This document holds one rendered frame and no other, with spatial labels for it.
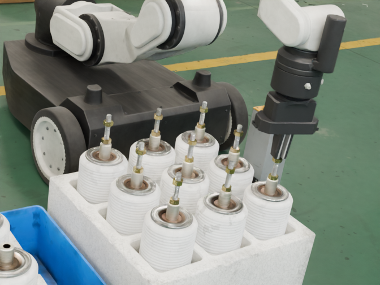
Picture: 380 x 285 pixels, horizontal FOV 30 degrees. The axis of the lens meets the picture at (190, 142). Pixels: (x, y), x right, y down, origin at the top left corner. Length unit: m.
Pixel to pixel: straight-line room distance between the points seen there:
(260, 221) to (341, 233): 0.48
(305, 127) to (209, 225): 0.25
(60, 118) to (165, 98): 0.33
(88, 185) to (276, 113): 0.40
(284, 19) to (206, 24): 0.47
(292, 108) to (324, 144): 1.00
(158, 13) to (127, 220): 0.53
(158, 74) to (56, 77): 0.31
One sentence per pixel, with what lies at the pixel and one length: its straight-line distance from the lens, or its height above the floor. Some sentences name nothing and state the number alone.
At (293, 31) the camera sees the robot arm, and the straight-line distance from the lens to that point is 1.22.
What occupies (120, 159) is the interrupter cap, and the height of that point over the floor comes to 0.25.
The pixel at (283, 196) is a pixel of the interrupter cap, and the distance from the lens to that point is 1.39.
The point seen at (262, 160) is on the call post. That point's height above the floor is 0.21.
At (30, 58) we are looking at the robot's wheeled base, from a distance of 2.11.
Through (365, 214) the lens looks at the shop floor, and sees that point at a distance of 1.94.
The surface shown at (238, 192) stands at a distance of 1.45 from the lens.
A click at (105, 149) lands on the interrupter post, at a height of 0.27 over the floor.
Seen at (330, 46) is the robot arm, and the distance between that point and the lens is 1.23.
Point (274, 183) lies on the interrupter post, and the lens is 1.38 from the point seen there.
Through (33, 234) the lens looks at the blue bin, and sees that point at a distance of 1.52.
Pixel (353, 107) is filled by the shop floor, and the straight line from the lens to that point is 2.65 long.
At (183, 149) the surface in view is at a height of 0.24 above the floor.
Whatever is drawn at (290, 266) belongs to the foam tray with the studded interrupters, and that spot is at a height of 0.12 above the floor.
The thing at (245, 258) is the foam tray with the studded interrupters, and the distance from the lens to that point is 1.32.
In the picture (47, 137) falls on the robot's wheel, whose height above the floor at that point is 0.12.
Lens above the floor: 0.91
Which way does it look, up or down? 26 degrees down
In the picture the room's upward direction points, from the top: 10 degrees clockwise
